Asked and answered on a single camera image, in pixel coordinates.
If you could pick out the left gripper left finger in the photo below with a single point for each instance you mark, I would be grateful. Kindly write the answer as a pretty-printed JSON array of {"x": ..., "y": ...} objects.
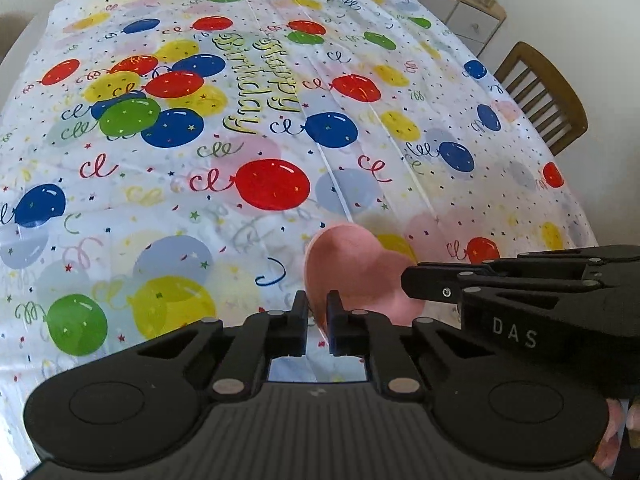
[{"x": 243, "y": 354}]

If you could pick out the right wooden chair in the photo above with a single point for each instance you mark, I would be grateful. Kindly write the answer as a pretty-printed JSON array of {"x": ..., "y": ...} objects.
[{"x": 545, "y": 97}]

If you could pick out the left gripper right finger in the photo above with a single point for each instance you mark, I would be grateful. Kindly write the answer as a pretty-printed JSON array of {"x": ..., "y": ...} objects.
[{"x": 390, "y": 353}]

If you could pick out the pink heart dish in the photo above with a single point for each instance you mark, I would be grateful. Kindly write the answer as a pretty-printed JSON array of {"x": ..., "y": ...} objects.
[{"x": 350, "y": 260}]

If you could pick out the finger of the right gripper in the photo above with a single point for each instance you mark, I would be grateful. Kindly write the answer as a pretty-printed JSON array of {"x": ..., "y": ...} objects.
[
  {"x": 444, "y": 282},
  {"x": 560, "y": 257}
]

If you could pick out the white drawer cabinet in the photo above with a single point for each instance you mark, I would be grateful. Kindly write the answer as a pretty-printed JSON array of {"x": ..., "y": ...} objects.
[{"x": 475, "y": 23}]

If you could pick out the right hand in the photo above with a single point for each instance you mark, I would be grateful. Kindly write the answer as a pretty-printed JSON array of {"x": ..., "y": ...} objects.
[{"x": 618, "y": 451}]

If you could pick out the balloon birthday tablecloth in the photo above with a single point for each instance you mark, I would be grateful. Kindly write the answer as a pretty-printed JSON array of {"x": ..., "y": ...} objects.
[{"x": 163, "y": 160}]

